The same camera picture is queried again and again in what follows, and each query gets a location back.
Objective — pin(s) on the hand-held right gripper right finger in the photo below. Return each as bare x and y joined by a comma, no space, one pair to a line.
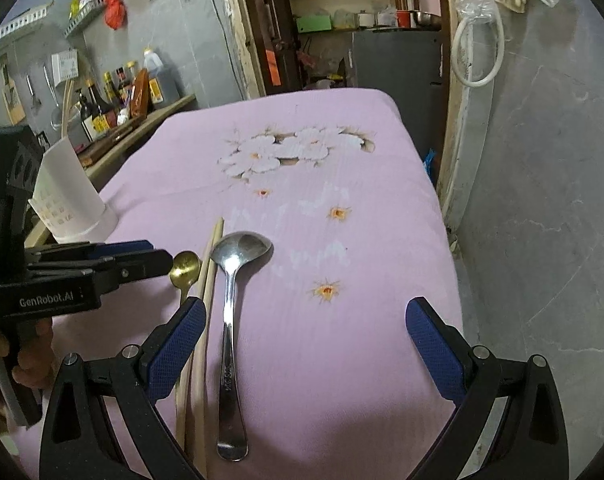
434,355

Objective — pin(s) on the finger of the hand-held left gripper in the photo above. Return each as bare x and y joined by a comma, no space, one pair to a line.
126,247
141,265

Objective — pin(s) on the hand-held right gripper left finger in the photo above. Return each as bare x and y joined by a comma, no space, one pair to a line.
176,345

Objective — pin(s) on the wooden chopstick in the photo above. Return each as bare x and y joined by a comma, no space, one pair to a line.
64,110
71,110
180,420
204,360

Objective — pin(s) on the small gold spoon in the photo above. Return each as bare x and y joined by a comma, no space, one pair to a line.
185,265

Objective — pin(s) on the large steel spoon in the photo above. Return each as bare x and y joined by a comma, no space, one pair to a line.
229,360

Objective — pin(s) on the white plastic utensil basket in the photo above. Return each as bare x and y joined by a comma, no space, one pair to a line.
66,195

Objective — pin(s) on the person's left hand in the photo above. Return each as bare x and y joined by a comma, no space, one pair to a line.
37,340

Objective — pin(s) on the wooden knife rack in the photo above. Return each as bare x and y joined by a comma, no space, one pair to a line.
12,95

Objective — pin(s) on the hanging steel skimmer ladle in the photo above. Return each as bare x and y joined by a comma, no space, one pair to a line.
54,105

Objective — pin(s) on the hanging steel peeler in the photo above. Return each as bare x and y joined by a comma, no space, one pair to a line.
33,92

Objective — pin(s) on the dark bottle white label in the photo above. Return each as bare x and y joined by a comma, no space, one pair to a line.
86,127

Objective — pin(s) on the wooden cutting board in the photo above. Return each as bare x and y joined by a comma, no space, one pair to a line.
109,142

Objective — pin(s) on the dark bottle yellow label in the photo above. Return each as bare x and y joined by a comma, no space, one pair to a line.
100,120

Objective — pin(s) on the blue and white packet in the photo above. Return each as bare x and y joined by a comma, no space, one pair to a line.
123,116

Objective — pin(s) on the white box grater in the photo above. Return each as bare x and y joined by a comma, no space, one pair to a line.
64,66

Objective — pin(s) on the dark bottle red label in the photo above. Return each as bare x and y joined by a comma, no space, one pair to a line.
112,92

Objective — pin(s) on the orange-brown spice packet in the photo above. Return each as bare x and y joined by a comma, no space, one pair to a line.
140,95

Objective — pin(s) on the clear bottle yellow cap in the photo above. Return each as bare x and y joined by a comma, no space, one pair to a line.
130,72

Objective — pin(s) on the large cooking oil jug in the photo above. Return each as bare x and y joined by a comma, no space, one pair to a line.
159,80

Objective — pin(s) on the pink floral tablecloth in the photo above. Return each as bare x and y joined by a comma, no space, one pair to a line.
332,210

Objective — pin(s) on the green snack packet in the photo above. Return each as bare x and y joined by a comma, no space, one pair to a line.
75,5

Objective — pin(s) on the blue plastic bag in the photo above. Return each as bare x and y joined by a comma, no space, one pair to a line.
428,160

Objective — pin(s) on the red plastic bag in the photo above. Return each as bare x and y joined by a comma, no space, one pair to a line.
115,10

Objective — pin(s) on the grey small refrigerator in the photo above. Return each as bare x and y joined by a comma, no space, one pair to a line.
397,80

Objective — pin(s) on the green box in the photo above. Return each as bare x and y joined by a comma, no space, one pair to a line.
314,24

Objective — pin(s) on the steel bowl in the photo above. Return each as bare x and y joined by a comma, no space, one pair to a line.
426,19

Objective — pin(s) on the red cup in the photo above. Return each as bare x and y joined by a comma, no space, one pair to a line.
403,19

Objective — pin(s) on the clear plastic bag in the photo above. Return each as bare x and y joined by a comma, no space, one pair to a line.
474,2

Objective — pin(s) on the white plastic wall basket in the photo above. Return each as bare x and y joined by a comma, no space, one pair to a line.
24,22

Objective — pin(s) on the metal wall rack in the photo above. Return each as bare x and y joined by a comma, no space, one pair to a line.
84,15

